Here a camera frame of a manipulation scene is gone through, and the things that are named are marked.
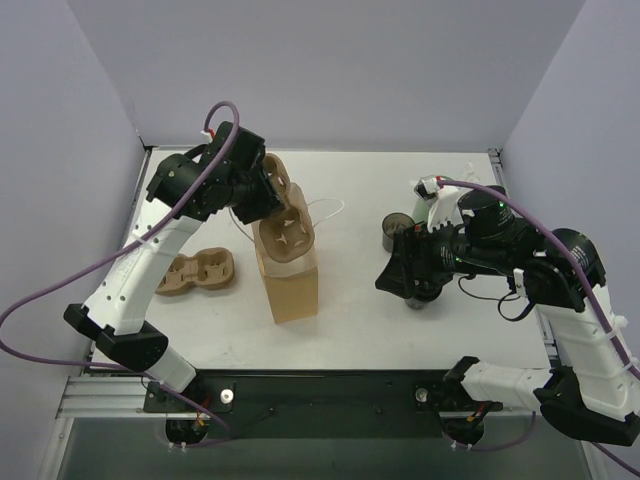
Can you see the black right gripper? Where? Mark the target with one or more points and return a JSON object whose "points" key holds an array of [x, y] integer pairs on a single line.
{"points": [[413, 257]]}

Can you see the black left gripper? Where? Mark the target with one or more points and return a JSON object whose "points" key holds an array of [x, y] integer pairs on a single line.
{"points": [[267, 198]]}

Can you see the black paper coffee cup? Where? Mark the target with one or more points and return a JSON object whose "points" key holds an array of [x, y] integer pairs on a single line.
{"points": [[422, 297]]}

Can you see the brown pulp cup carrier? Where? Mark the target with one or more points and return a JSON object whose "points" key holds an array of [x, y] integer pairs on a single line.
{"points": [[209, 269], [287, 234]]}

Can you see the brown paper bag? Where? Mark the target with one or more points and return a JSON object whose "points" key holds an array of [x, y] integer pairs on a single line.
{"points": [[292, 288]]}

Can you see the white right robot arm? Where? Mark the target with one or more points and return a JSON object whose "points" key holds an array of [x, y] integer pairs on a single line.
{"points": [[592, 394]]}

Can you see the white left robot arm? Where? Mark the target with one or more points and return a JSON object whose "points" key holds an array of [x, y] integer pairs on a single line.
{"points": [[185, 190]]}

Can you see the green plastic straw holder cup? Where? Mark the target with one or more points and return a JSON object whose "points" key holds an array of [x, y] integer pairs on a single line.
{"points": [[420, 211]]}

